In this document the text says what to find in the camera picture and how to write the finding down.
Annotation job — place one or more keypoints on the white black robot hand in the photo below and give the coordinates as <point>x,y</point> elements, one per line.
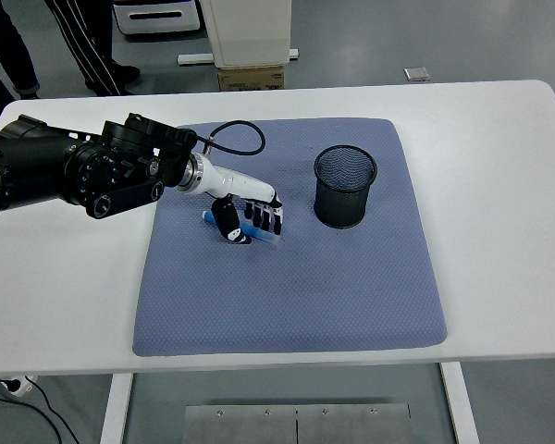
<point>240,185</point>

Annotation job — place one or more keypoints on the blue marker with clear cap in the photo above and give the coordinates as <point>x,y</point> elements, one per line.
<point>263,235</point>

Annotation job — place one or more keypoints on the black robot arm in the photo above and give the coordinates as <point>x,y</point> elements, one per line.
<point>51,162</point>

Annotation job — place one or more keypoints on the black mesh pen holder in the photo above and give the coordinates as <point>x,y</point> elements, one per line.
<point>342,203</point>

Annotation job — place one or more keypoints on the cardboard box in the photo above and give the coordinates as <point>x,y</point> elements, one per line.
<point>250,78</point>

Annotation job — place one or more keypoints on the blue-grey quilted mat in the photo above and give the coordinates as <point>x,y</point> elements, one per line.
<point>282,287</point>

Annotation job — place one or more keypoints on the white base bar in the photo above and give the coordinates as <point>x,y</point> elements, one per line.
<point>194,58</point>

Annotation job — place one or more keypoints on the white cabinet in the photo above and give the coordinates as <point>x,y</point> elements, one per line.
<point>250,32</point>

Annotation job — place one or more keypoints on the white device with slot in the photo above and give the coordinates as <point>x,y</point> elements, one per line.
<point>157,23</point>

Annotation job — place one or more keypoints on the person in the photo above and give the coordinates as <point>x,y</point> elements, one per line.
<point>9,46</point>
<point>88,46</point>

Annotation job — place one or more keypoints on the silver floor socket plate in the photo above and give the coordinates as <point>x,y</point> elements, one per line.
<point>416,74</point>

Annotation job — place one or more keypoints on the grey metal plate with screws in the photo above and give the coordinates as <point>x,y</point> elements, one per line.
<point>259,425</point>

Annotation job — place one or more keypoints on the white table leg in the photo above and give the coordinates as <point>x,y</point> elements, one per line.
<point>115,411</point>
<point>458,407</point>

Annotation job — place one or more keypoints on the white power strip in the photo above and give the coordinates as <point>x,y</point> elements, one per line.
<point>20,387</point>

